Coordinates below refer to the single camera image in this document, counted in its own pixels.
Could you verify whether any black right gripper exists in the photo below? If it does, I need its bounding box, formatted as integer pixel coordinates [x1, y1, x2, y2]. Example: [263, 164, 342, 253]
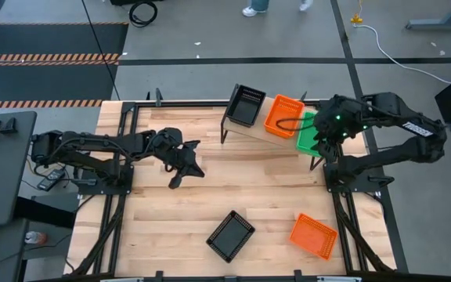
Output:
[311, 131, 343, 163]

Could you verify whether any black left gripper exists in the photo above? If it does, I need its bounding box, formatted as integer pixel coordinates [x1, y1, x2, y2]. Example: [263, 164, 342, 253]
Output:
[157, 127, 206, 190]

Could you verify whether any green plastic basket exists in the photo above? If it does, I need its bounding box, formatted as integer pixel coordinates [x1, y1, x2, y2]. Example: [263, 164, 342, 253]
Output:
[295, 111, 328, 158]

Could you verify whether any orange plastic basket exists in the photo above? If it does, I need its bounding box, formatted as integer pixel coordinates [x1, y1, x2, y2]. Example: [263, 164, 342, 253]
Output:
[289, 212, 339, 262]
[263, 94, 305, 139]

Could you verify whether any black plastic basket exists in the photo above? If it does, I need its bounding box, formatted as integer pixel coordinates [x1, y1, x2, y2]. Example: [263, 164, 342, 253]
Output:
[225, 83, 267, 128]
[205, 209, 256, 263]

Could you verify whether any wooden shelf with black legs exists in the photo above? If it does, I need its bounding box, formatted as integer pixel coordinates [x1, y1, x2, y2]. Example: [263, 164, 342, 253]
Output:
[220, 83, 332, 172]

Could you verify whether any black power adapter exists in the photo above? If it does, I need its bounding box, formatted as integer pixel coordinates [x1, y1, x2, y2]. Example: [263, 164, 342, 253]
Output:
[36, 168, 67, 192]

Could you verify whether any black mat with hazard stripes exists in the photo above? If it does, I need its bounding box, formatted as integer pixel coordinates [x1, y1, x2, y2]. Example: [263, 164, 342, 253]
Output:
[0, 22, 129, 110]

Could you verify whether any person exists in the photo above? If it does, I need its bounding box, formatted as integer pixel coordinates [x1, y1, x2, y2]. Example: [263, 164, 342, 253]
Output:
[241, 0, 315, 18]

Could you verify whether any small clear bottle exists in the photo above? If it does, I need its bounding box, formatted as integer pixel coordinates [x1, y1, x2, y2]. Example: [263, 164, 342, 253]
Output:
[24, 230, 49, 244]

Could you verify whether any grey metal beam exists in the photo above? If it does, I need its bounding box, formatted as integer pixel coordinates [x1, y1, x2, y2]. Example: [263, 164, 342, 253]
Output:
[405, 0, 451, 31]

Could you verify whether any grey desk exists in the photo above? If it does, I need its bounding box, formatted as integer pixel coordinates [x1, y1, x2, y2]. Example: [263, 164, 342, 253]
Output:
[0, 110, 38, 228]

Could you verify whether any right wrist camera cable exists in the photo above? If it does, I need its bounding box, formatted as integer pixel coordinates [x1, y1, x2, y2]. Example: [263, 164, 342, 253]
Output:
[275, 113, 317, 133]

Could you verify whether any black aluminium table frame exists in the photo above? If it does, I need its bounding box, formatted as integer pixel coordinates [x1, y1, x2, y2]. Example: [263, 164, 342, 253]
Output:
[68, 88, 410, 282]

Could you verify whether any black sleeved cable bundle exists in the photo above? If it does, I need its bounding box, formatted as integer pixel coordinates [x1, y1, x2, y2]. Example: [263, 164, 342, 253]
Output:
[70, 193, 127, 275]
[333, 193, 393, 273]

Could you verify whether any white floor cable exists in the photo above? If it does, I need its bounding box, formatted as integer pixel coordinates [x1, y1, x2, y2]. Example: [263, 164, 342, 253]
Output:
[352, 23, 451, 85]

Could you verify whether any thin black cable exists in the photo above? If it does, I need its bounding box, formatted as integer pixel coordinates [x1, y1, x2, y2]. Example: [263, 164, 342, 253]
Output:
[81, 0, 121, 101]

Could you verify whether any coiled black cable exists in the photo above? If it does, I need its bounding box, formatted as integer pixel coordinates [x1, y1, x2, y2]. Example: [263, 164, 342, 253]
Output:
[128, 0, 159, 28]

